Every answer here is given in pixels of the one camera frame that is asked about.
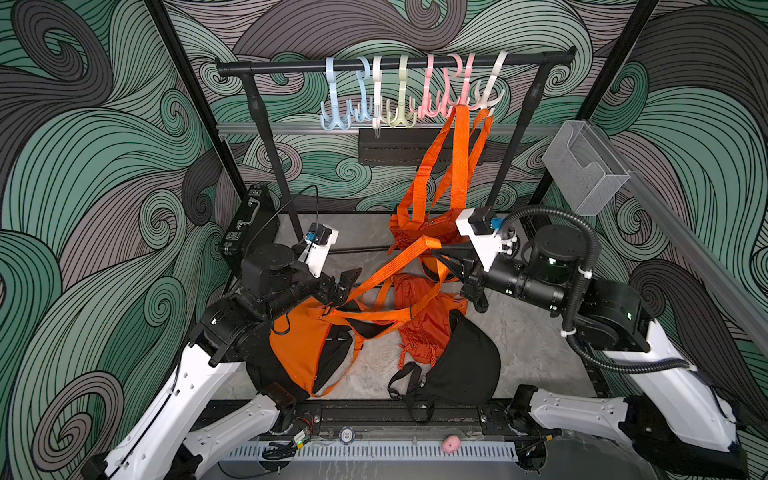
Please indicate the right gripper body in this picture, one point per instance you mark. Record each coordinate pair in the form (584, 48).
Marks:
(475, 281)

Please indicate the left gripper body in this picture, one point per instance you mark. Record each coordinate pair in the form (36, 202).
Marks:
(323, 293)

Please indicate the large orange backpack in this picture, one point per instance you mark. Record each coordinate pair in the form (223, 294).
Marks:
(321, 338)

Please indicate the orange sling bag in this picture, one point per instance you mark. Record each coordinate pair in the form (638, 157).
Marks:
(480, 144)

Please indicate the red-orange drawstring bag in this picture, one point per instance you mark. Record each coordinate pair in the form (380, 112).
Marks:
(422, 212)
(425, 338)

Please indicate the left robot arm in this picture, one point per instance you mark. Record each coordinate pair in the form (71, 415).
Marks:
(273, 281)

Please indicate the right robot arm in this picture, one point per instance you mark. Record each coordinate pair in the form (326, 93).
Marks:
(676, 421)

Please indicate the black bag right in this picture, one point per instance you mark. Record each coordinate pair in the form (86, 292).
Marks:
(466, 374)

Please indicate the light blue hook leftmost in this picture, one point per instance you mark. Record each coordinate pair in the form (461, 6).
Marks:
(333, 120)

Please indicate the light blue hook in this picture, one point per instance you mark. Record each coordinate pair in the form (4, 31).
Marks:
(364, 110)
(333, 120)

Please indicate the white hook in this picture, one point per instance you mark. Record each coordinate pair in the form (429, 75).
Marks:
(483, 98)
(377, 74)

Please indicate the white hook rightmost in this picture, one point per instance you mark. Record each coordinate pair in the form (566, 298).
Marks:
(483, 98)

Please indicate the pale green hook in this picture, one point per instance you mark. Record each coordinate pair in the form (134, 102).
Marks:
(402, 117)

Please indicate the black round mat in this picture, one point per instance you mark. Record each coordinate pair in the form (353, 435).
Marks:
(266, 371)

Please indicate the pink small object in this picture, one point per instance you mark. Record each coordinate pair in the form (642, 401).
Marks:
(451, 445)

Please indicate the black clothes rack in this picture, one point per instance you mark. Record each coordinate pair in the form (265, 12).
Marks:
(247, 72)

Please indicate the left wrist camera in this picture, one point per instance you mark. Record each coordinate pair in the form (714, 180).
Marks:
(317, 244)

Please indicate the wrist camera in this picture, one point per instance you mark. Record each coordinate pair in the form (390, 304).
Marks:
(317, 244)
(483, 230)

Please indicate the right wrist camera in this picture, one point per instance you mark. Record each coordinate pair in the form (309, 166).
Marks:
(483, 230)

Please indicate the black case on wall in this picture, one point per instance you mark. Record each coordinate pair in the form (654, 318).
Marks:
(254, 224)

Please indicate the black wall shelf tray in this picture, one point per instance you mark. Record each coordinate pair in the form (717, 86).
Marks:
(394, 147)

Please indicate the white mesh wall basket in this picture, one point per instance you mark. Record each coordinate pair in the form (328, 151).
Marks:
(585, 166)

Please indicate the white slotted cable duct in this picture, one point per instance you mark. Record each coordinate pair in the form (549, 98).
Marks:
(405, 451)

